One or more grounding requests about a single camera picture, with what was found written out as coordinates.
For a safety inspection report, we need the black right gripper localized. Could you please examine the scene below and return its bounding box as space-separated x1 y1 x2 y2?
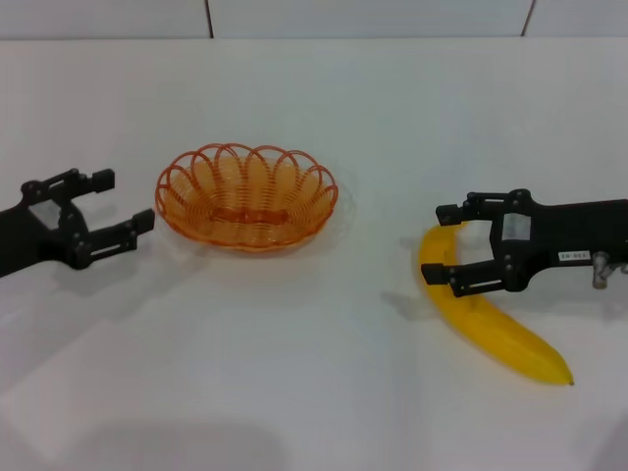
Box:
420 187 628 299

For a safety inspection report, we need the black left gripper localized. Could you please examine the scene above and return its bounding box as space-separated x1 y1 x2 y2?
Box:
0 167 157 280

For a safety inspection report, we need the metal plug on right gripper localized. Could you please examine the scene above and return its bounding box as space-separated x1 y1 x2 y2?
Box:
590 251 628 290

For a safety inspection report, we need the yellow banana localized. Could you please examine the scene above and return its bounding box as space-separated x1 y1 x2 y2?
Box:
417 223 576 389

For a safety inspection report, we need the orange wire basket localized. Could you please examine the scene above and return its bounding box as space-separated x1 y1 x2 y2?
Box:
155 142 341 256

